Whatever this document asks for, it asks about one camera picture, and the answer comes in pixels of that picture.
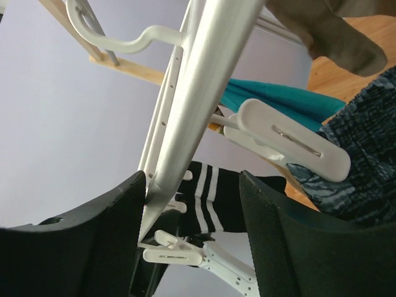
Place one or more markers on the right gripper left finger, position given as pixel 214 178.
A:
pixel 87 251

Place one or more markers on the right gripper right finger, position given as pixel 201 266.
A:
pixel 298 251

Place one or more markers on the white hanger clip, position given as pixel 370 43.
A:
pixel 172 250

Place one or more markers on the black white-striped sock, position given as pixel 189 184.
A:
pixel 212 199

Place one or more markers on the beige maroon-cuffed sock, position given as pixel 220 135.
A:
pixel 322 28

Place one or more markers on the white plastic clip hanger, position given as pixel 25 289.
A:
pixel 206 50

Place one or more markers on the white clip holding shorts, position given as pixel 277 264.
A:
pixel 270 134

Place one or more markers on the dark patterned shorts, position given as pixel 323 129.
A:
pixel 365 129

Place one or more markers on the teal towel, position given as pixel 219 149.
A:
pixel 310 109

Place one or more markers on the wooden clothes rack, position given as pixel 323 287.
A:
pixel 108 52

